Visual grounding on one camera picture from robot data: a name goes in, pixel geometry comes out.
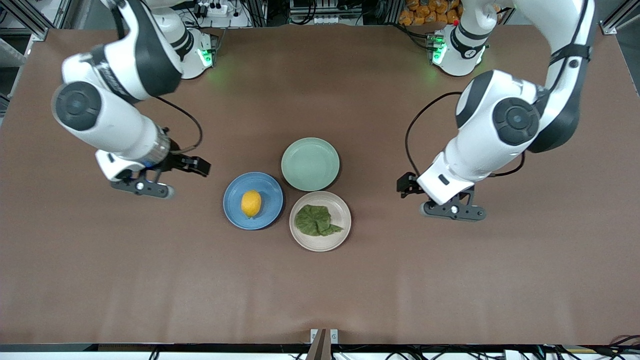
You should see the brown table cover mat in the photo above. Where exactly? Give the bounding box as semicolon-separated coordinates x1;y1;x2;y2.
0;24;640;346

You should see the beige plate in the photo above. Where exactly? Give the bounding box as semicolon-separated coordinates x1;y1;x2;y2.
289;190;352;252

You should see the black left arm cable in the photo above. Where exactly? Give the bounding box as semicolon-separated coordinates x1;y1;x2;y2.
404;91;463;176

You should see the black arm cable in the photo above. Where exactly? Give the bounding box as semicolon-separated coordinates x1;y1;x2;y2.
152;95;204;153
404;91;463;176

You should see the white power strip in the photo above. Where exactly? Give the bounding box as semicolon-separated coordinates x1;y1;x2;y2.
192;1;230;19

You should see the black cable bundle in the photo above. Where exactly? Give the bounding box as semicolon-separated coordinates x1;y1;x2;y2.
592;334;640;360

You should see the green lettuce leaf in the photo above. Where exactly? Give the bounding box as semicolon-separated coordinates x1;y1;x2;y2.
294;204;345;238

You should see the metal table edge bracket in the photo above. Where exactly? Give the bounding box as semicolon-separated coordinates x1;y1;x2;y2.
309;328;339;360

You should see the blue plate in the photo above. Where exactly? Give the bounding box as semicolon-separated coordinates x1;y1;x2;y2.
223;172;284;231

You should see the pile of orange packets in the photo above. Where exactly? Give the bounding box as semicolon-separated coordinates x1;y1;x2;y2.
398;0;462;26

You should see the pale green plate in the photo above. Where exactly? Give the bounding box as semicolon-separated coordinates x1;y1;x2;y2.
281;137;341;192

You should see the yellow lemon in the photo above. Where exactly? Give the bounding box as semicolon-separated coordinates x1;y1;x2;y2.
241;189;262;219

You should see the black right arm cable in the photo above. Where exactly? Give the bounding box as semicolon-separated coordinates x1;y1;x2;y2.
152;95;204;153

